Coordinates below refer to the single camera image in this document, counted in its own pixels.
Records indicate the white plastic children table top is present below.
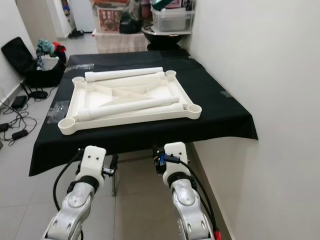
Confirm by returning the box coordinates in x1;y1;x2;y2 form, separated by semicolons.
57;69;203;136

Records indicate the small black power adapter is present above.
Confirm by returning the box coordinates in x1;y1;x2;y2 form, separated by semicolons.
11;129;30;141

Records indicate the clear tape strip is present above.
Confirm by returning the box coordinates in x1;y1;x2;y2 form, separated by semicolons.
65;63;95;73

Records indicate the black router with antennas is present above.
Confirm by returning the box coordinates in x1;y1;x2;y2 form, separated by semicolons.
22;80;50;100

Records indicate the black power brick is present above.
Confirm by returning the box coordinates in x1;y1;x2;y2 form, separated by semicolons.
11;95;28;110

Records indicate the clear plastic bag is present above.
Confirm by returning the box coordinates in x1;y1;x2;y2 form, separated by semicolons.
39;54;61;71

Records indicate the beige cloth covered bench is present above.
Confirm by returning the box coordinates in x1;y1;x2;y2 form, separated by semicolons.
94;31;151;55

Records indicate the red cloth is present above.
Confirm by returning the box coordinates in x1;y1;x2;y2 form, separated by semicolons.
52;42;67;55

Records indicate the black round bowl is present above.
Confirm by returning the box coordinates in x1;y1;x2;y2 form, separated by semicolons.
141;25;186;51

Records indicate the black mop head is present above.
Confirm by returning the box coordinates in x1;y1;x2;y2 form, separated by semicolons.
67;29;86;40

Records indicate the teal cloth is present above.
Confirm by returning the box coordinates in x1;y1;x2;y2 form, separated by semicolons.
36;39;55;56

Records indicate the storage box with orange lid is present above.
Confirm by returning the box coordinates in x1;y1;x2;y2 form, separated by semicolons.
91;0;131;35

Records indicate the black bag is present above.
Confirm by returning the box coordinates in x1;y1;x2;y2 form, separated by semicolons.
119;0;143;35

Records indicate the black open suitcase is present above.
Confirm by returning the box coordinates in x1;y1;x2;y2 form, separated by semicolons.
1;36;67;89

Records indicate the clear plastic storage box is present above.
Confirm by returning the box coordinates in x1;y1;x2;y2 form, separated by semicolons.
150;6;196;33

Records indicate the green item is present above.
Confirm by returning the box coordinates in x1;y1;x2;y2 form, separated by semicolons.
151;0;181;11

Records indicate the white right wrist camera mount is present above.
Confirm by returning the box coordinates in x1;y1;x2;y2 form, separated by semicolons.
162;141;190;176

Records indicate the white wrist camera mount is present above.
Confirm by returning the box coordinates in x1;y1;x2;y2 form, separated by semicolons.
78;145;107;183
162;141;190;176

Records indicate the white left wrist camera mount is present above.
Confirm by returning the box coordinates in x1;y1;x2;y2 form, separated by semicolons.
78;145;107;183

